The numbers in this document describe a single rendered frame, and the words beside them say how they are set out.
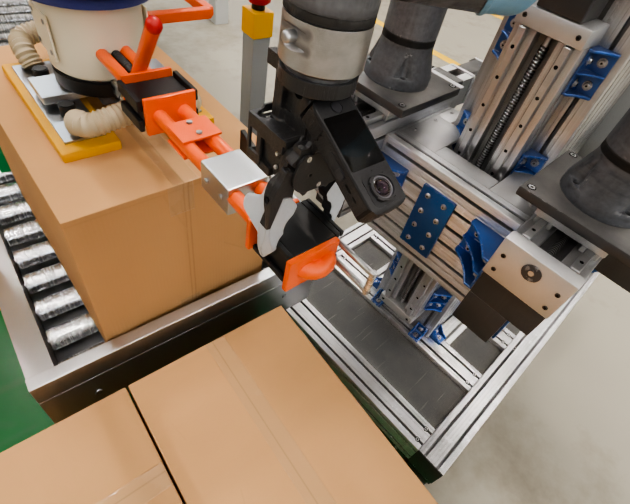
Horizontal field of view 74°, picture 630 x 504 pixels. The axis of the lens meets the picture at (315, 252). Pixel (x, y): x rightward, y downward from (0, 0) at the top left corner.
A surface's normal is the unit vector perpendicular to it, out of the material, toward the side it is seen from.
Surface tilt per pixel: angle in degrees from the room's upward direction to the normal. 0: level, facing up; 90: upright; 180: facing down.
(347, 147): 28
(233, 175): 0
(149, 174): 0
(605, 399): 0
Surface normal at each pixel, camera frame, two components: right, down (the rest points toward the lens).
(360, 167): 0.41, -0.27
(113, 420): 0.17, -0.66
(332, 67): 0.13, 0.75
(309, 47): -0.36, 0.65
